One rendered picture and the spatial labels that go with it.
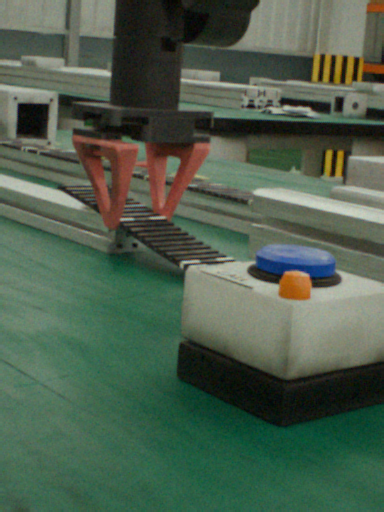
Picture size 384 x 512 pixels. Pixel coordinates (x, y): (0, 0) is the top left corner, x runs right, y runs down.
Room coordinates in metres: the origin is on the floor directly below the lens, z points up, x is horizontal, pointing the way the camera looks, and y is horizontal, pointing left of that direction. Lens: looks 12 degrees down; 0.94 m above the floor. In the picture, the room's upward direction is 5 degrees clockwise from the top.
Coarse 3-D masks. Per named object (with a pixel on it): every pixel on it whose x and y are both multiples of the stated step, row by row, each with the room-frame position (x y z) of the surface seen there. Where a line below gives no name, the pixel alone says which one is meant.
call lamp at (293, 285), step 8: (288, 272) 0.44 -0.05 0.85; (296, 272) 0.44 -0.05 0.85; (280, 280) 0.44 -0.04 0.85; (288, 280) 0.43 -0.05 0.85; (296, 280) 0.43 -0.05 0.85; (304, 280) 0.43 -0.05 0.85; (280, 288) 0.44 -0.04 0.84; (288, 288) 0.43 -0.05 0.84; (296, 288) 0.43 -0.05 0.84; (304, 288) 0.43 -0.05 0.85; (288, 296) 0.43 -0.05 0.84; (296, 296) 0.43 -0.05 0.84; (304, 296) 0.43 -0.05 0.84
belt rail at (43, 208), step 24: (0, 192) 0.94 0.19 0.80; (24, 192) 0.91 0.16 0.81; (48, 192) 0.92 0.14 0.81; (24, 216) 0.90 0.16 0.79; (48, 216) 0.88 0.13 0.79; (72, 216) 0.84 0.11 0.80; (96, 216) 0.81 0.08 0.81; (72, 240) 0.84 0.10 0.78; (96, 240) 0.81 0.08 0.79; (120, 240) 0.81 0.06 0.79
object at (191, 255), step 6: (168, 252) 0.73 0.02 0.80; (174, 252) 0.74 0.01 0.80; (180, 252) 0.74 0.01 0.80; (186, 252) 0.74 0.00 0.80; (192, 252) 0.74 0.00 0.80; (198, 252) 0.75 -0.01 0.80; (204, 252) 0.75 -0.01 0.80; (210, 252) 0.76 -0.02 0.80; (216, 252) 0.76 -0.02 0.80; (168, 258) 0.73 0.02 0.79; (174, 258) 0.72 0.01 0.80; (180, 258) 0.73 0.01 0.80; (186, 258) 0.73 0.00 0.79; (192, 258) 0.73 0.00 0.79; (198, 258) 0.74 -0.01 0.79; (204, 258) 0.74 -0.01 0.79; (210, 258) 0.74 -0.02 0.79; (216, 258) 0.75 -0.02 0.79
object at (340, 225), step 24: (264, 192) 0.62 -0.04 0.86; (288, 192) 0.62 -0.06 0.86; (336, 192) 0.67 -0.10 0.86; (360, 192) 0.66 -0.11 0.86; (264, 216) 0.63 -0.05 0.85; (288, 216) 0.60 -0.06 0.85; (312, 216) 0.58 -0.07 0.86; (336, 216) 0.57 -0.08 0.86; (360, 216) 0.56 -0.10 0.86; (264, 240) 0.61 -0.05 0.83; (288, 240) 0.60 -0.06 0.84; (312, 240) 0.58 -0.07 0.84; (336, 240) 0.58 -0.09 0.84; (360, 240) 0.57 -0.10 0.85; (336, 264) 0.57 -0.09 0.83; (360, 264) 0.55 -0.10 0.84
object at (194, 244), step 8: (192, 240) 0.77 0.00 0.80; (200, 240) 0.78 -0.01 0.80; (152, 248) 0.75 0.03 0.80; (160, 248) 0.74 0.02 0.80; (168, 248) 0.74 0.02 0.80; (176, 248) 0.75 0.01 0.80; (184, 248) 0.75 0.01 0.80; (192, 248) 0.76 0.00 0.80; (200, 248) 0.76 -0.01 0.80; (208, 248) 0.77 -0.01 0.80
